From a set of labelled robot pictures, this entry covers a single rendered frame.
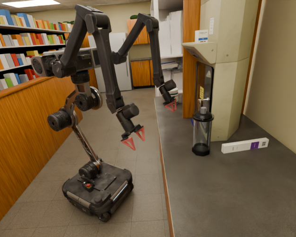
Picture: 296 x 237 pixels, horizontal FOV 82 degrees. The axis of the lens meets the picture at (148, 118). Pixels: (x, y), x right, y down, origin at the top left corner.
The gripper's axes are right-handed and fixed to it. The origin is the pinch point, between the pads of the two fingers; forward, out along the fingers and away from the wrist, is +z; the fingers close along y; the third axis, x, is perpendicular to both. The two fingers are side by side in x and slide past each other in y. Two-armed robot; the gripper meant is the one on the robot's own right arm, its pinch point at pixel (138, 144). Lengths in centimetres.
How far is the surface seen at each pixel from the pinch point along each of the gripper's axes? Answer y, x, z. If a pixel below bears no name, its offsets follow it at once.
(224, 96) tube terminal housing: 35, -41, 1
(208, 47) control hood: 30, -45, -26
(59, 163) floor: 42, 204, 6
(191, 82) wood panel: 63, -18, -12
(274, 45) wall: 72, -70, -9
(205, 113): 20.1, -32.6, 2.2
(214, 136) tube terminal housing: 33.8, -25.9, 21.6
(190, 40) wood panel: 62, -30, -38
